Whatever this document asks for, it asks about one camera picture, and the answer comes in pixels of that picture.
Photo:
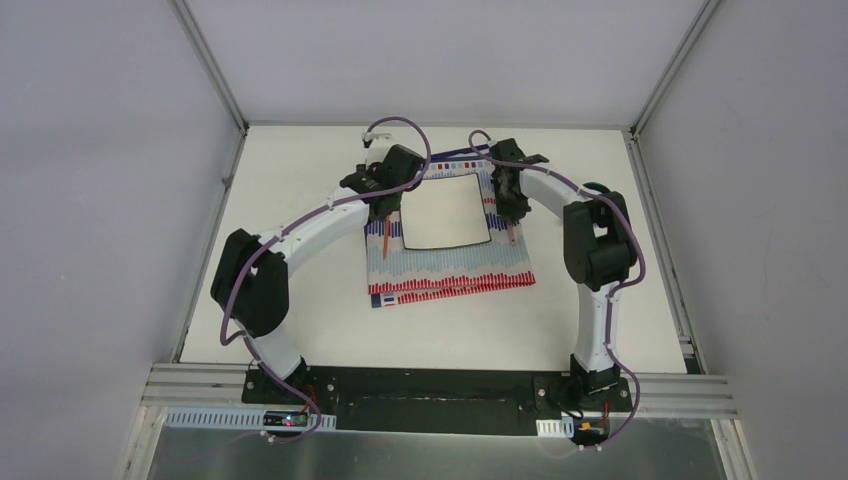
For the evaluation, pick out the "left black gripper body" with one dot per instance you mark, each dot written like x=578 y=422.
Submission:
x=382 y=205

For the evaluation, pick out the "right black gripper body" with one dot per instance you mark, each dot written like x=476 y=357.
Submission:
x=509 y=203

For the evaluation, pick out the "orange plastic fork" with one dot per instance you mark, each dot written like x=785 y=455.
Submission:
x=386 y=237

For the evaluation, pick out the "silver spoon pink handle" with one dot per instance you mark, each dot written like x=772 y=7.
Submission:
x=512 y=236

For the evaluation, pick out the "white square plate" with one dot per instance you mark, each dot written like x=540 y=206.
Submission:
x=444 y=213

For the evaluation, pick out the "dark blue plastic knife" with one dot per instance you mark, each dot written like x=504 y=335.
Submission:
x=466 y=152

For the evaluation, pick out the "dark green mug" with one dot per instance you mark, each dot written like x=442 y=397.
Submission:
x=596 y=188

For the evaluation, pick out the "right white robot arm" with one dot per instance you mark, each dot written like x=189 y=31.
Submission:
x=598 y=251

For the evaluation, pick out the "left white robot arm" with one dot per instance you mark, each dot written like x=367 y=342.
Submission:
x=251 y=280

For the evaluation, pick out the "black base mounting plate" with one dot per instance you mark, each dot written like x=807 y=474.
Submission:
x=433 y=401

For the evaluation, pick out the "right white cable duct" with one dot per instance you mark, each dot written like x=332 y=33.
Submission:
x=555 y=428

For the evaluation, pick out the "white cable duct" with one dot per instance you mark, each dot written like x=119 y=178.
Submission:
x=555 y=428
x=244 y=419

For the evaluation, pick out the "left white cable duct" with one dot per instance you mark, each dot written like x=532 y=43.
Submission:
x=244 y=419

